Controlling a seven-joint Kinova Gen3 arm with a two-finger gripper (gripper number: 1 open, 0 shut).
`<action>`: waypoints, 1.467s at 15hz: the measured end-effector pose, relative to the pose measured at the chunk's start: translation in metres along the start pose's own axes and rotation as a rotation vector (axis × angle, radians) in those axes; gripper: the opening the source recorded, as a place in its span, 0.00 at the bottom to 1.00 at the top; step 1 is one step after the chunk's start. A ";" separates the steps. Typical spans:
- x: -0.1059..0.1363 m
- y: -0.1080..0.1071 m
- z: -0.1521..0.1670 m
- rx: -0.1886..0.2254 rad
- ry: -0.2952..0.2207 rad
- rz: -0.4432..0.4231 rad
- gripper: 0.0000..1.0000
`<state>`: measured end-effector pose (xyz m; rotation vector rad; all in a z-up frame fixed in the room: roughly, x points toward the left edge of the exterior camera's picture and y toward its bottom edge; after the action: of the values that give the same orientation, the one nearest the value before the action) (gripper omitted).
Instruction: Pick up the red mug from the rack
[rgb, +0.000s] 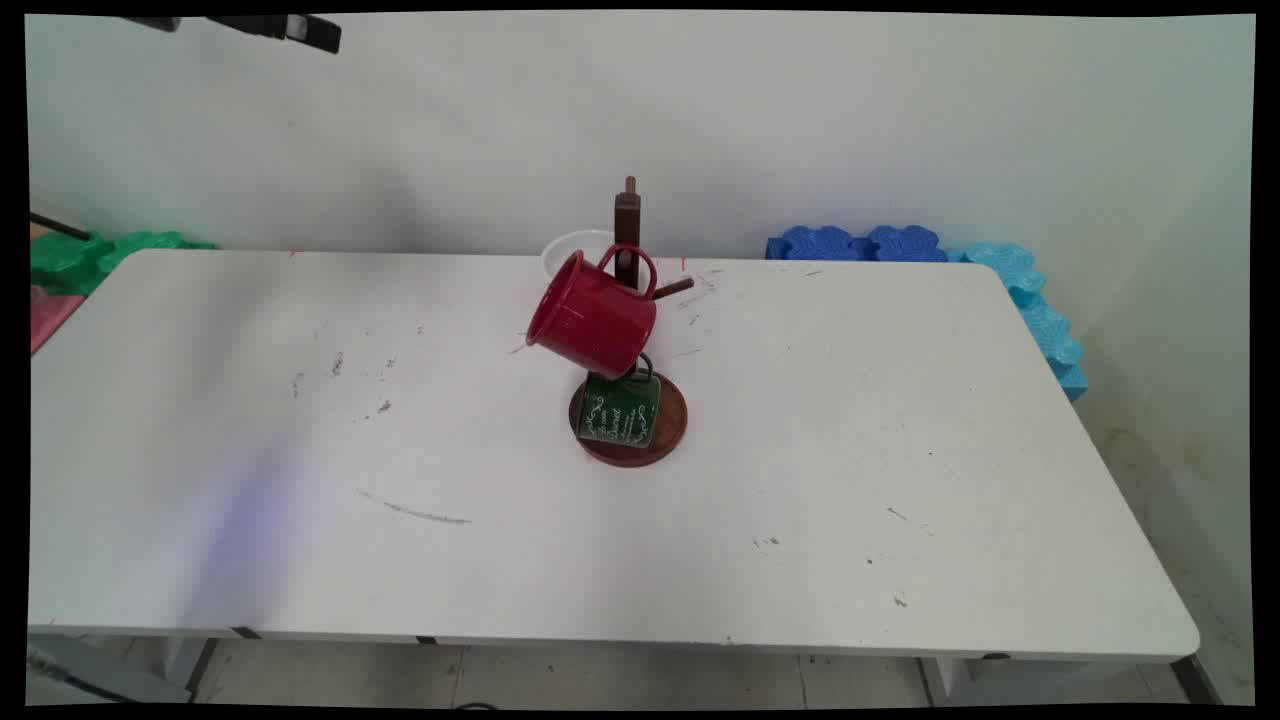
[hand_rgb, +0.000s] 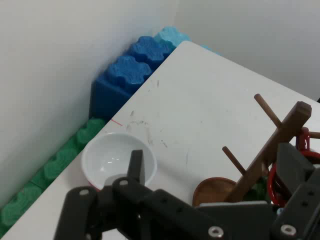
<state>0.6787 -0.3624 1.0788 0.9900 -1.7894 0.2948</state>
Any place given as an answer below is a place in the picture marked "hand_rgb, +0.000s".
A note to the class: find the green printed mug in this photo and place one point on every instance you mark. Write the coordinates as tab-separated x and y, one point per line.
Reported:
258	190

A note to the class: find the green foam block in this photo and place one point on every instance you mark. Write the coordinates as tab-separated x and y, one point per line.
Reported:
57	162

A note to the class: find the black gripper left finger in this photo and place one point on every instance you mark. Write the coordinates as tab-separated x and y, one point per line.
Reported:
130	207

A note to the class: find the white bowl with red outside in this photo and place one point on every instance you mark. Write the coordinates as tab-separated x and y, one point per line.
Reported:
110	155

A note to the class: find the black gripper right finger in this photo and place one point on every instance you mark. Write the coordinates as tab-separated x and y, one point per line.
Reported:
292	170

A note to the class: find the red enamel mug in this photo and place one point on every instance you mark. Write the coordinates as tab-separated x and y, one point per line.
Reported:
303	145

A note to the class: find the blue foam mats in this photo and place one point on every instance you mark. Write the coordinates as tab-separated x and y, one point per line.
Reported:
170	37

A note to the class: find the dark wooden mug tree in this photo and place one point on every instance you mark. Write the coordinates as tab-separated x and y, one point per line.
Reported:
282	135

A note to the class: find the dark blue foam block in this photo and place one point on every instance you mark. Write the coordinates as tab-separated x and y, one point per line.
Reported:
125	72

